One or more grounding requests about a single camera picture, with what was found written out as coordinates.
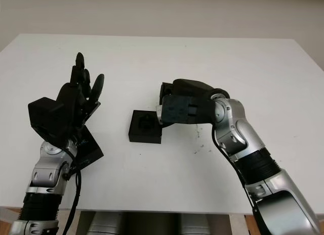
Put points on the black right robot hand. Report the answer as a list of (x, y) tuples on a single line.
[(192, 86)]

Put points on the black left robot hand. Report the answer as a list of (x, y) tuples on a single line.
[(73, 100)]

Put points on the small silver depth camera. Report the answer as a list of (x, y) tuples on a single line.
[(158, 114)]

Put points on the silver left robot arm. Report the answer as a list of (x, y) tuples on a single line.
[(48, 169)]

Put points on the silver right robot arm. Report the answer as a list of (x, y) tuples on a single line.
[(238, 133)]

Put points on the black RealSense box lid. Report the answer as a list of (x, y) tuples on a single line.
[(92, 149)]

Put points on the silver left robot thigh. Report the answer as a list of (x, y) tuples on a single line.
[(106, 223)]

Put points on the silver robot thigh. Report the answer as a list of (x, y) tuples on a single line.
[(106, 223), (189, 223)]

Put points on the silver right robot thigh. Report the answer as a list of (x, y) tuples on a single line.
[(189, 223)]

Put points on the dark grey robot waist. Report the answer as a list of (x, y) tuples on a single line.
[(152, 223)]

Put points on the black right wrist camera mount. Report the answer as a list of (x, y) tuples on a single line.
[(182, 109)]

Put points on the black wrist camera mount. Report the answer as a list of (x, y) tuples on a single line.
[(182, 109), (45, 118)]

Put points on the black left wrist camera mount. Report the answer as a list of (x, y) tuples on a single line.
[(45, 118)]

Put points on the black foam-lined camera box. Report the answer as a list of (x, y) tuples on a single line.
[(136, 137)]

